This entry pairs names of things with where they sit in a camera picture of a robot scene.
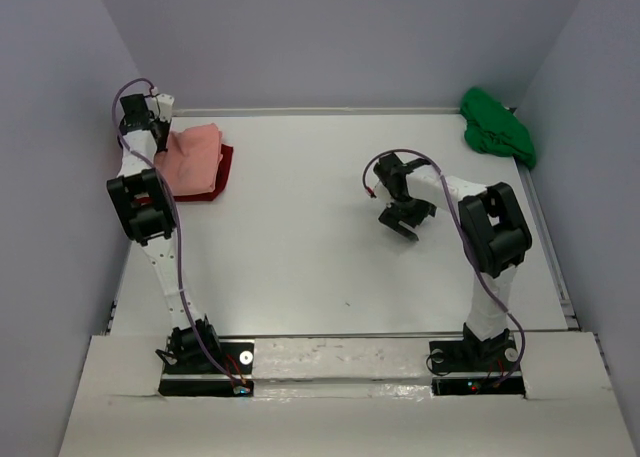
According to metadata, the folded red t-shirt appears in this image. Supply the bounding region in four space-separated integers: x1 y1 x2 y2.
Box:
154 139 233 202

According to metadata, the pink t-shirt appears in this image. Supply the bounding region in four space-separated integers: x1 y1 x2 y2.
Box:
153 124 222 197

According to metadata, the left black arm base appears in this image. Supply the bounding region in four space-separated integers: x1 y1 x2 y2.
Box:
155 339 255 398

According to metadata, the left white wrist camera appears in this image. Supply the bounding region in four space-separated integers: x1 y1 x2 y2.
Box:
150 93 175 123

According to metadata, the white foam strip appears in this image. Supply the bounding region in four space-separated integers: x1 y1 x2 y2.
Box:
252 337 431 381

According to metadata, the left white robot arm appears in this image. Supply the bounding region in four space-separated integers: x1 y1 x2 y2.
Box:
106 93 225 375

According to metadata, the back aluminium rail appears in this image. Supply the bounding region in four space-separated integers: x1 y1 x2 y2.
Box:
174 107 460 118

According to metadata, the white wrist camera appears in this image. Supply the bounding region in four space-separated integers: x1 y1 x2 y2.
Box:
373 183 393 205
150 93 175 123

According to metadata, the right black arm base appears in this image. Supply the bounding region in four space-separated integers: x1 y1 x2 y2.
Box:
425 339 526 397

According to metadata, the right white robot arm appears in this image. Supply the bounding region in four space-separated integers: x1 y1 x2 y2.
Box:
364 150 532 377

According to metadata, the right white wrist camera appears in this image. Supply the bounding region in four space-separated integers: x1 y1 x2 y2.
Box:
373 183 393 205

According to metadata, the green t-shirt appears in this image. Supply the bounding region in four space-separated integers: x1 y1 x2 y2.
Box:
460 87 537 170

